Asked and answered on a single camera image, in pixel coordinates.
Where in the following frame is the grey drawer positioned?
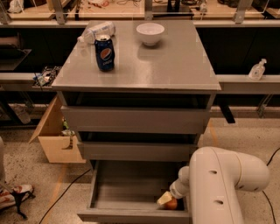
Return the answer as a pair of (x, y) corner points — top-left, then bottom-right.
(78, 160), (192, 224)
(77, 142), (197, 162)
(61, 106), (210, 134)

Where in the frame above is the black floor cable left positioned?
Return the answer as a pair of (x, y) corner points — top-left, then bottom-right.
(38, 168), (92, 224)

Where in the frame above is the hand sanitizer pump bottle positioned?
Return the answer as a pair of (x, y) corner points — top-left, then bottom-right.
(248, 59), (267, 81)

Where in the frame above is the grey top drawer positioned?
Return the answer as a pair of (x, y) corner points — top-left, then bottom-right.
(61, 106), (210, 134)

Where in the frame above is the black pedal cable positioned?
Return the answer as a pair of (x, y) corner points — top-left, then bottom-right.
(262, 147), (280, 224)

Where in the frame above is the grey bottom drawer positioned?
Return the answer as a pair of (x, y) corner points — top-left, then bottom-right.
(78, 160), (192, 224)

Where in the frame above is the orange fruit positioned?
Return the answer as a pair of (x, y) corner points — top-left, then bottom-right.
(165, 199), (178, 210)

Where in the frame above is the white ceramic bowl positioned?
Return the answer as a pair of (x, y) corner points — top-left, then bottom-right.
(136, 23), (165, 46)

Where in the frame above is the white orange sneaker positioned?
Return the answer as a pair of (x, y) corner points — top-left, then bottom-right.
(0, 184), (35, 211)

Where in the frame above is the grey drawer cabinet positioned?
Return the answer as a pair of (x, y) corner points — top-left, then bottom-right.
(51, 19), (222, 164)

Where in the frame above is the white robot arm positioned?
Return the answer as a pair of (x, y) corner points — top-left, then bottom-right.
(157, 146), (270, 224)

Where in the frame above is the grey long shelf bench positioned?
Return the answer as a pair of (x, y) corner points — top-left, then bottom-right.
(0, 20), (280, 95)

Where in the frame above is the black tripod stand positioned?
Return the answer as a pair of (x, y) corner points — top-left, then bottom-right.
(0, 181), (35, 220)

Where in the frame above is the blue Pepsi can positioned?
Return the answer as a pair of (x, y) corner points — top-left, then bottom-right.
(94, 34), (115, 72)

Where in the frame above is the clutter tray on shelf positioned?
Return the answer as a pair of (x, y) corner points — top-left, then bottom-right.
(33, 66), (61, 88)

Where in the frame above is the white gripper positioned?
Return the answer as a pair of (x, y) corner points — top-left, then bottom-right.
(157, 179), (189, 209)

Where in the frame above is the grey middle drawer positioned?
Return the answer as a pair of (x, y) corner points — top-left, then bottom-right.
(77, 142), (197, 162)

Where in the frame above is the cardboard box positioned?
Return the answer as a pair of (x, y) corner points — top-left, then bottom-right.
(29, 96), (86, 163)

